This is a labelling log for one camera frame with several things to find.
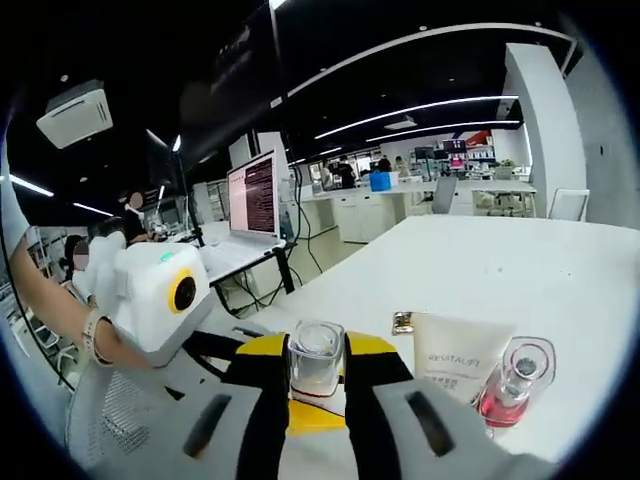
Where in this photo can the white laptop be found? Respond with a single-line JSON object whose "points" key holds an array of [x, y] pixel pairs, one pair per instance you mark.
{"points": [[252, 200]]}

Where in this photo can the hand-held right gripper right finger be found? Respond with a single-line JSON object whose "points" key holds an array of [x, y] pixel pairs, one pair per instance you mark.
{"points": [[380, 400]]}

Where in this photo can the person's light grey shirt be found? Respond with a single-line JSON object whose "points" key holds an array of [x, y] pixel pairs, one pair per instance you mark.
{"points": [[12, 220]]}

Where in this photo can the white frame chair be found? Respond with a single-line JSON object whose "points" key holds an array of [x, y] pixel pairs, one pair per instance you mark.
{"points": [[567, 205]]}

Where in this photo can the white skincare tube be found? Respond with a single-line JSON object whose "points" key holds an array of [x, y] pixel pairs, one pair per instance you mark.
{"points": [[450, 360]]}

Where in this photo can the small clear glass jar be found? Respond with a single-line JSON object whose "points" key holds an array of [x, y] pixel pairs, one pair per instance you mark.
{"points": [[315, 360]]}

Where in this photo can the gold skincare sachet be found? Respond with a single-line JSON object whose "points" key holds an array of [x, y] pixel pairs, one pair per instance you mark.
{"points": [[402, 325]]}

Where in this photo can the black laptop stand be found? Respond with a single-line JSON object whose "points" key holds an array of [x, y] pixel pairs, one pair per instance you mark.
{"points": [[286, 272]]}

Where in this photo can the ceiling air conditioner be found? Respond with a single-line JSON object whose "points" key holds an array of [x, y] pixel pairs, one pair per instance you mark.
{"points": [[72, 115]]}

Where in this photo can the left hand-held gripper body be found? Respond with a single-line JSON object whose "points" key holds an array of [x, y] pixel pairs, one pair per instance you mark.
{"points": [[150, 290]]}

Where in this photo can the beige wristwatch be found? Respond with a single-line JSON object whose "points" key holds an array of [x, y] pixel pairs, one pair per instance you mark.
{"points": [[97, 340]]}

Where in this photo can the red-collared pump skincare bottle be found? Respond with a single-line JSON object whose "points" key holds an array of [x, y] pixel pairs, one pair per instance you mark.
{"points": [[505, 405]]}

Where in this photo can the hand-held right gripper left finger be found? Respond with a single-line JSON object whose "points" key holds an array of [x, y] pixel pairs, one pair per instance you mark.
{"points": [[260, 400]]}

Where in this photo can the long white workbench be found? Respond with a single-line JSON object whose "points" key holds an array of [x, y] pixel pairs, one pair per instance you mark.
{"points": [[360, 210]]}

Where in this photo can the blue box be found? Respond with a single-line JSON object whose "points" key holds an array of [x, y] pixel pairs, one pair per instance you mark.
{"points": [[384, 182]]}

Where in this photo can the person's left hand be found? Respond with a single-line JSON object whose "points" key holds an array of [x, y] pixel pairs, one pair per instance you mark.
{"points": [[127, 352]]}

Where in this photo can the grey mesh office chair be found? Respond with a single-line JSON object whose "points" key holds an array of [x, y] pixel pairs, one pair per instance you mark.
{"points": [[115, 415]]}

